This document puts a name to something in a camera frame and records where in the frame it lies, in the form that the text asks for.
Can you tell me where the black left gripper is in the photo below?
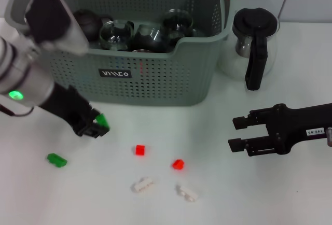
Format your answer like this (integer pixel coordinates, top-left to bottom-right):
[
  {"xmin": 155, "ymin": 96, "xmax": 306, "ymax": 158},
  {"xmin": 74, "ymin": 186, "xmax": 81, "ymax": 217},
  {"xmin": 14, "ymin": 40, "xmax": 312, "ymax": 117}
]
[{"xmin": 40, "ymin": 84, "xmax": 109, "ymax": 139}]

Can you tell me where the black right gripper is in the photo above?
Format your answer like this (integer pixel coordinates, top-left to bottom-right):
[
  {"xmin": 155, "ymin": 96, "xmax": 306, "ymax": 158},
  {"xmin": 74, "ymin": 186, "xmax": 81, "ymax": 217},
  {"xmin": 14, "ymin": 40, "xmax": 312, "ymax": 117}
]
[{"xmin": 228, "ymin": 103, "xmax": 332, "ymax": 158}]

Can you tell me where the green building block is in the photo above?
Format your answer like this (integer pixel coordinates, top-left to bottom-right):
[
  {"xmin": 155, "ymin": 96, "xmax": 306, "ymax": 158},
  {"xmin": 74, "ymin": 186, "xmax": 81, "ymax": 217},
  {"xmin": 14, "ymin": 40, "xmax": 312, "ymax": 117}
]
[
  {"xmin": 95, "ymin": 113, "xmax": 110, "ymax": 132},
  {"xmin": 46, "ymin": 153, "xmax": 68, "ymax": 168}
]

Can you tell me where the small red sloped block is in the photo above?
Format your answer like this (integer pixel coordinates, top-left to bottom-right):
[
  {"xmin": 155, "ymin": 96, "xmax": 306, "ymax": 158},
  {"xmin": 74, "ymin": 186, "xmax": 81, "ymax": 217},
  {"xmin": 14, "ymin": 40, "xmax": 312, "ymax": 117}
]
[{"xmin": 172, "ymin": 159, "xmax": 185, "ymax": 171}]

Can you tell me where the white building block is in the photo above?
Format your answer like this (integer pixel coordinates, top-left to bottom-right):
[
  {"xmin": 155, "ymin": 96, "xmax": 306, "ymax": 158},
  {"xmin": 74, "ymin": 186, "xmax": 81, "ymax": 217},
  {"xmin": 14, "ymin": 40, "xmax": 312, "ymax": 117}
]
[
  {"xmin": 176, "ymin": 184, "xmax": 199, "ymax": 202},
  {"xmin": 131, "ymin": 177, "xmax": 155, "ymax": 193}
]

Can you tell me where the grey perforated storage bin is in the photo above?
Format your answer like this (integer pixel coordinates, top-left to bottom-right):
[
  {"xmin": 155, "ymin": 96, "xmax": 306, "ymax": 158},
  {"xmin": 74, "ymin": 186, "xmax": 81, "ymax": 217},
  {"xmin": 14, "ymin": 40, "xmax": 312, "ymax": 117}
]
[{"xmin": 4, "ymin": 0, "xmax": 237, "ymax": 107}]

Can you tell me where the black clay teapot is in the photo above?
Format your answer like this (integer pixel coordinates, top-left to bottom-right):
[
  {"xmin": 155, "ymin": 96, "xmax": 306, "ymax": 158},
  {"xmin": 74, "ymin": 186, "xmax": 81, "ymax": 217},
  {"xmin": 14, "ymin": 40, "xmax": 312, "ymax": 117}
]
[{"xmin": 72, "ymin": 9, "xmax": 113, "ymax": 41}]

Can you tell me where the glass carafe with black lid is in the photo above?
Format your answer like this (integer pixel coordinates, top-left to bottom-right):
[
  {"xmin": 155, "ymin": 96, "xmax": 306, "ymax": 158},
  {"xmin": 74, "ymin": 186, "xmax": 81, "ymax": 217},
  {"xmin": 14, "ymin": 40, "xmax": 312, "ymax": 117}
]
[{"xmin": 219, "ymin": 7, "xmax": 281, "ymax": 91}]

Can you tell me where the left gripper cable with plug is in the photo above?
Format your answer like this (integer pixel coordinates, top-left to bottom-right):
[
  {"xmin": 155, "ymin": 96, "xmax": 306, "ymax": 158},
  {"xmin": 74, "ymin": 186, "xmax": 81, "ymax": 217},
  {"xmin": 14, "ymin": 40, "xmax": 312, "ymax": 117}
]
[{"xmin": 0, "ymin": 103, "xmax": 35, "ymax": 117}]

